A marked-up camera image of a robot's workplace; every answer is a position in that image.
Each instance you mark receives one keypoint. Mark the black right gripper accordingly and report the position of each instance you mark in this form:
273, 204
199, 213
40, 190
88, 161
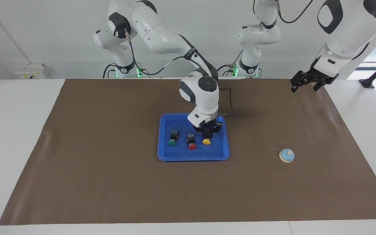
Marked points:
216, 125

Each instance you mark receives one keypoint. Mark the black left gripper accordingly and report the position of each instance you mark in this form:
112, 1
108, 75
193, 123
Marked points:
318, 76

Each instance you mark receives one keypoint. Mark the yellow push button switch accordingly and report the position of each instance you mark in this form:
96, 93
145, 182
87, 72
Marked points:
207, 140

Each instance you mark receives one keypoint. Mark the red push button switch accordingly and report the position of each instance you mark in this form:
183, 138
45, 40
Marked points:
192, 141

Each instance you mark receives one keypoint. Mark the green push button switch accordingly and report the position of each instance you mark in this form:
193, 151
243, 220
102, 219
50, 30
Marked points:
173, 137

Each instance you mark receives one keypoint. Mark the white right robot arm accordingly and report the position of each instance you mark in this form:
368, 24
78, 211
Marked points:
162, 36

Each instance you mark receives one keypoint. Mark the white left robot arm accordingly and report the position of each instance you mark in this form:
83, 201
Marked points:
348, 29

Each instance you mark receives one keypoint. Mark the blue plastic tray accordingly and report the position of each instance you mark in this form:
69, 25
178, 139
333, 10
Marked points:
175, 155

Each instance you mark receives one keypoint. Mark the brown table mat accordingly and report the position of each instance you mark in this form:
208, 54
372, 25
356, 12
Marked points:
109, 189

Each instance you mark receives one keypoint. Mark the white power strip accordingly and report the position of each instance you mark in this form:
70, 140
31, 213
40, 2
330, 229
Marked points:
28, 71

